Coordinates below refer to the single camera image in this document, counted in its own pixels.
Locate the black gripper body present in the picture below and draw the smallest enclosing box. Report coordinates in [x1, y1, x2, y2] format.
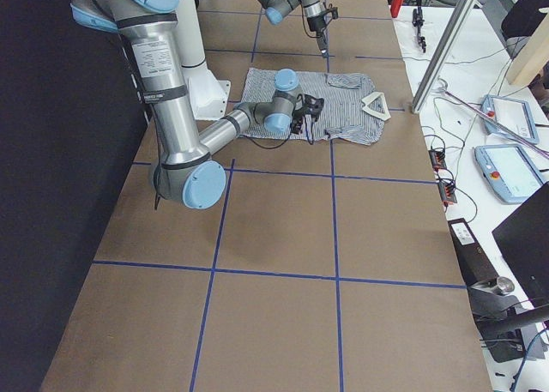
[290, 93, 324, 134]
[307, 15, 327, 36]

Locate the navy white striped polo shirt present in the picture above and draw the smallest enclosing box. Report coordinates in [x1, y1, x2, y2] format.
[244, 71, 386, 145]

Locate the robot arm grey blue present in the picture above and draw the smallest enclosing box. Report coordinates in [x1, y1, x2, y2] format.
[257, 0, 338, 58]
[71, 0, 323, 209]

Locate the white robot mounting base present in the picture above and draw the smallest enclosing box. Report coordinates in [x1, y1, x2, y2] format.
[175, 0, 231, 120]

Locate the black power strip far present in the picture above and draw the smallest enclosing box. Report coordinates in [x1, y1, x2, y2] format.
[428, 148, 447, 172]

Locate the black power strip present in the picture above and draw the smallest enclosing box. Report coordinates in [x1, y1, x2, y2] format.
[437, 178, 457, 207]
[428, 148, 447, 172]

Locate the black power strip near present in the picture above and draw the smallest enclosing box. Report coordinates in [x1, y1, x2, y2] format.
[437, 178, 457, 207]

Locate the brown table cover mat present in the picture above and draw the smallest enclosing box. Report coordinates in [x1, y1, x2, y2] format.
[42, 0, 491, 391]

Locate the blue teach pendant far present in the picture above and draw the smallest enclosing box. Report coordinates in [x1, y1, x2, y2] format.
[481, 95, 540, 144]

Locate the blue teach pendant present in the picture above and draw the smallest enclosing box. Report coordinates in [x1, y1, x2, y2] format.
[481, 95, 540, 144]
[474, 144, 546, 204]

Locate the blue teach pendant near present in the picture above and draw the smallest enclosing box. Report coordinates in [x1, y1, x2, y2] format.
[474, 144, 546, 204]

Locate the black box with label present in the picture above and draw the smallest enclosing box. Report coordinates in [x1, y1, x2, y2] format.
[448, 218, 498, 286]

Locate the black monitor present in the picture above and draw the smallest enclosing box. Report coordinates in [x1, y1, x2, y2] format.
[492, 183, 548, 299]

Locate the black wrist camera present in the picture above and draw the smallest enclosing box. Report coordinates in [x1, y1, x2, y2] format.
[326, 5, 339, 20]

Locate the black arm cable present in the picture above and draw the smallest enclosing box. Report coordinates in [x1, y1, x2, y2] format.
[244, 117, 317, 149]

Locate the aluminium extrusion post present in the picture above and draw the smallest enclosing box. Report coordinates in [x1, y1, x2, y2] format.
[411, 0, 477, 114]

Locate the black camera stand clamp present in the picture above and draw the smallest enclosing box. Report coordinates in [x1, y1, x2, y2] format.
[468, 277, 548, 363]

